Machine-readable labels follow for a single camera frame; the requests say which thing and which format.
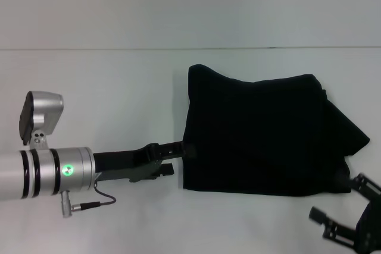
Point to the black FREE print t-shirt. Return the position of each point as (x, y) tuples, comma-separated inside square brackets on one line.
[(262, 132)]

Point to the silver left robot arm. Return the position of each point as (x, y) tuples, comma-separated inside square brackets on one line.
[(44, 173)]

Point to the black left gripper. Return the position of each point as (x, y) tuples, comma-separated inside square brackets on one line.
[(125, 163)]

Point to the silver perforated housing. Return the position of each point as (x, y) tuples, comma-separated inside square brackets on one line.
[(41, 114)]

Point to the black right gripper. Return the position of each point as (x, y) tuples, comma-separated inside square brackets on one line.
[(370, 230)]

